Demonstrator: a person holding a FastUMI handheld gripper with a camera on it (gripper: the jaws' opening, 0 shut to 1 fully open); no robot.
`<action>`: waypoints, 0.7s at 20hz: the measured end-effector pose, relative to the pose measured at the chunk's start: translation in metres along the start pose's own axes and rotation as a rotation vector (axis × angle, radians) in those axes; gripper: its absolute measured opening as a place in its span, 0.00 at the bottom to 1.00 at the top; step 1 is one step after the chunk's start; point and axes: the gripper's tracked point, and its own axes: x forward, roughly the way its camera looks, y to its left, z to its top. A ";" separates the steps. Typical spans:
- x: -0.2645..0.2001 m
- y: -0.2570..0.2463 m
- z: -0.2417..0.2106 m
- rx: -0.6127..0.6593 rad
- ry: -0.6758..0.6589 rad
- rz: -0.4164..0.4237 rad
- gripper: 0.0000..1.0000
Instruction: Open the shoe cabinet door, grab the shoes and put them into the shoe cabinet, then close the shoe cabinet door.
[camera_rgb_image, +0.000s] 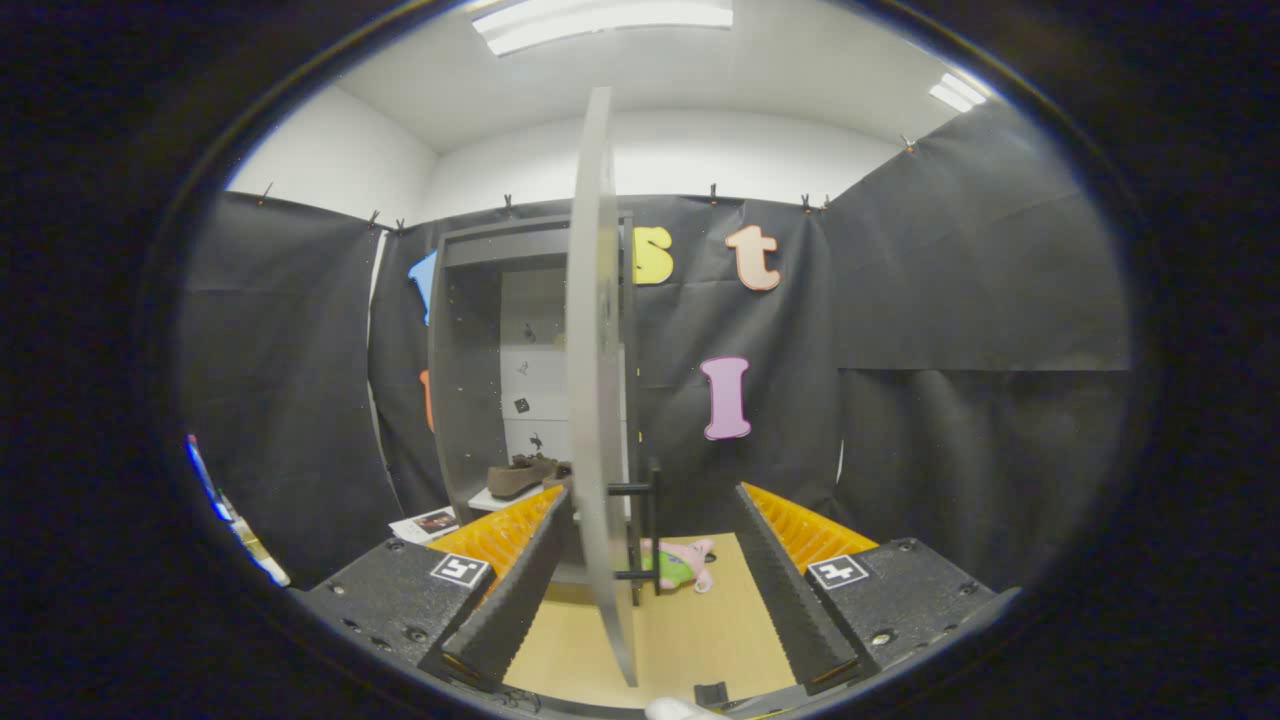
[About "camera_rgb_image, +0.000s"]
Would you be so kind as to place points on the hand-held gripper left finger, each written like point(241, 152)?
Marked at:
point(520, 600)

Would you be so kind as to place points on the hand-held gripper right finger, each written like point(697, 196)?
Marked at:
point(790, 600)

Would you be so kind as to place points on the grey shoe cabinet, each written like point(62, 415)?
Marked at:
point(465, 400)

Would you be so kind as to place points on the pink and green plush toy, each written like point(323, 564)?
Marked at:
point(680, 565)

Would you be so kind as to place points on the blue and white clutter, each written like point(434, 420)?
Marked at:
point(235, 520)

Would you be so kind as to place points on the black backdrop cloth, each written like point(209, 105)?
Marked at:
point(950, 300)

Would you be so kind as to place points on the small ceiling light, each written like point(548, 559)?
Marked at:
point(958, 92)

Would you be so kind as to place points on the long ceiling light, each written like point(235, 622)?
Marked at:
point(610, 20)

